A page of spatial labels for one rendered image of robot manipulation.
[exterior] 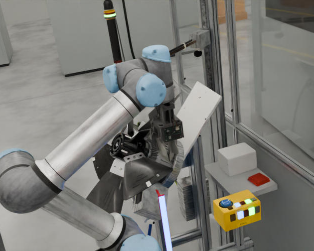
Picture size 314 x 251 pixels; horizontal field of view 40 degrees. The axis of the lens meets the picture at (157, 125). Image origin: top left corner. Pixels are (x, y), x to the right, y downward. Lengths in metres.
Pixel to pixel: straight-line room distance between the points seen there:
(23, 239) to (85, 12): 4.47
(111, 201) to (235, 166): 0.69
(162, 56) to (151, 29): 6.31
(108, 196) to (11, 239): 1.86
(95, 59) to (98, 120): 6.44
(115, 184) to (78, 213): 0.74
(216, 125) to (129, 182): 0.86
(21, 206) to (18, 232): 2.72
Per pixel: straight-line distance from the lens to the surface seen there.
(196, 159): 2.14
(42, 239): 3.63
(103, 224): 1.32
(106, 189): 2.00
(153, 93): 1.04
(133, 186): 1.74
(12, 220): 3.97
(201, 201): 2.28
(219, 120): 2.45
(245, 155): 2.30
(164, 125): 1.24
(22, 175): 1.07
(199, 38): 2.20
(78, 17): 7.32
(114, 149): 1.98
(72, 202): 1.25
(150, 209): 1.92
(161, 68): 1.20
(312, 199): 2.10
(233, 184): 2.26
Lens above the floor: 2.08
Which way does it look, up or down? 24 degrees down
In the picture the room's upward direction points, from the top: 8 degrees counter-clockwise
